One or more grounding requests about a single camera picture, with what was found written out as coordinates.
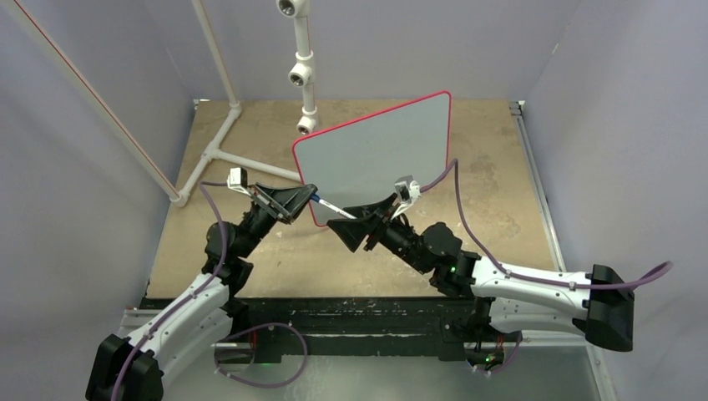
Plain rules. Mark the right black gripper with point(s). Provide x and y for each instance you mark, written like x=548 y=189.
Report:
x=352 y=232

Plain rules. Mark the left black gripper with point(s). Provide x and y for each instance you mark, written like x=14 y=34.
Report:
x=287 y=203

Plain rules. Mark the white marker pen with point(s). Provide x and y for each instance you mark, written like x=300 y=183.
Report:
x=317 y=199

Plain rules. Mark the red framed whiteboard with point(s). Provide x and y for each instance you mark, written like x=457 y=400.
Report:
x=358 y=162

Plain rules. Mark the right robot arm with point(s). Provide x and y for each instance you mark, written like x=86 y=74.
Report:
x=598 y=305

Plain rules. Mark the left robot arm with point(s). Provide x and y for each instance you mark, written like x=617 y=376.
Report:
x=143 y=364

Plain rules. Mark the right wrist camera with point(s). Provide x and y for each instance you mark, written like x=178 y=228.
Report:
x=408 y=191

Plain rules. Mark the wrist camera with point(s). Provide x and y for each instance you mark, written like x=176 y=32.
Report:
x=237 y=180
x=408 y=191

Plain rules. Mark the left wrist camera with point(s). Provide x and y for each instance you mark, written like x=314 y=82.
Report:
x=237 y=180

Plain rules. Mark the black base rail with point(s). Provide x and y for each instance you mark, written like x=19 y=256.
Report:
x=364 y=326

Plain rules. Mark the white pvc pipe frame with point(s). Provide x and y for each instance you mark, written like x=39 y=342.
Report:
x=302 y=76

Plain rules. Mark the aluminium table frame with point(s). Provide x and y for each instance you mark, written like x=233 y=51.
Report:
x=358 y=179

